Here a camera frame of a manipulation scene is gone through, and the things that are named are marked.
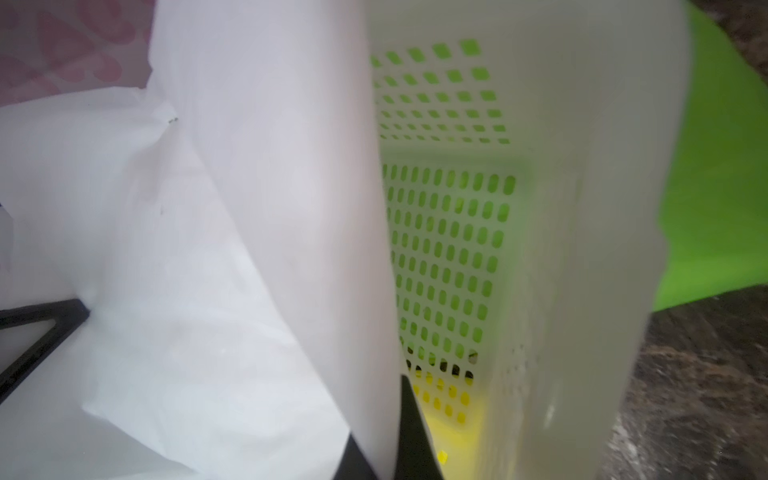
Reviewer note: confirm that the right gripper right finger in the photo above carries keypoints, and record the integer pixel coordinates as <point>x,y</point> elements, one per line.
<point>415,457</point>

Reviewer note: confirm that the green folded raincoat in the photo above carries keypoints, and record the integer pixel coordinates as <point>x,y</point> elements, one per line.
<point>714,209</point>

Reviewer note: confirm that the white perforated plastic basket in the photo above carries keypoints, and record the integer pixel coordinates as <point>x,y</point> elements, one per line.
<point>525,149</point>

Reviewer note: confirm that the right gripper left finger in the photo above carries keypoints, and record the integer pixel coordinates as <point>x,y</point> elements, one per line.
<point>65,317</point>

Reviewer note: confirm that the white raincoat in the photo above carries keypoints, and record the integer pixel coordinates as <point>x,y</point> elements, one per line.
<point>201,177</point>

